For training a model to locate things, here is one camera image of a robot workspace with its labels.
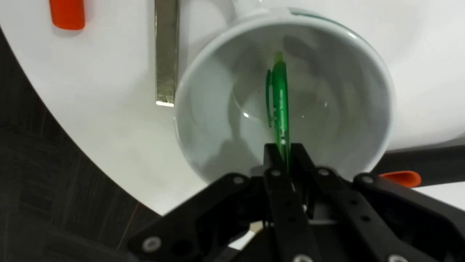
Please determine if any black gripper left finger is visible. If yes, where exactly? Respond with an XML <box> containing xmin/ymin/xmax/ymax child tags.
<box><xmin>127</xmin><ymin>143</ymin><xmax>311</xmax><ymax>262</ymax></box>

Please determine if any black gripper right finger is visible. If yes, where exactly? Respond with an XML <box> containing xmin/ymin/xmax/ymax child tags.
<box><xmin>289</xmin><ymin>143</ymin><xmax>465</xmax><ymax>262</ymax></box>

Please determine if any green pen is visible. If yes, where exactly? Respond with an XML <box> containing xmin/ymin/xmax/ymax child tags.
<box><xmin>265</xmin><ymin>49</ymin><xmax>292</xmax><ymax>177</ymax></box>

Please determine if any white and green mug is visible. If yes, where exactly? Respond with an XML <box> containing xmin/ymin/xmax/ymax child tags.
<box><xmin>173</xmin><ymin>0</ymin><xmax>397</xmax><ymax>183</ymax></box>

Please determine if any scraper with orange-black handle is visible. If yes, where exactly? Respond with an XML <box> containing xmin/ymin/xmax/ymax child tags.
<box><xmin>378</xmin><ymin>143</ymin><xmax>465</xmax><ymax>189</ymax></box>

